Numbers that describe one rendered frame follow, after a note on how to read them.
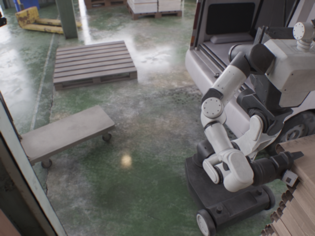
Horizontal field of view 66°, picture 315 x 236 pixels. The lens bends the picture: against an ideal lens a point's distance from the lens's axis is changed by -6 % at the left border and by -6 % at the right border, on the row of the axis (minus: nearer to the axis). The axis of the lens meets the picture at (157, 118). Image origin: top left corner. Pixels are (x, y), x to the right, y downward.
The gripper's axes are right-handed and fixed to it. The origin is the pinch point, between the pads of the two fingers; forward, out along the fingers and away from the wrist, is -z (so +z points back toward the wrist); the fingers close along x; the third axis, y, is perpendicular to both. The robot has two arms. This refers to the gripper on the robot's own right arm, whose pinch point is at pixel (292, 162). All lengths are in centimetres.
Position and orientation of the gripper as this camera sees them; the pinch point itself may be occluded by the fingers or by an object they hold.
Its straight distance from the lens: 104.6
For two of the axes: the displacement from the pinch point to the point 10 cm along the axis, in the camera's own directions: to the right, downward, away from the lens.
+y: -2.7, -6.1, 7.5
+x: 0.0, -7.7, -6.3
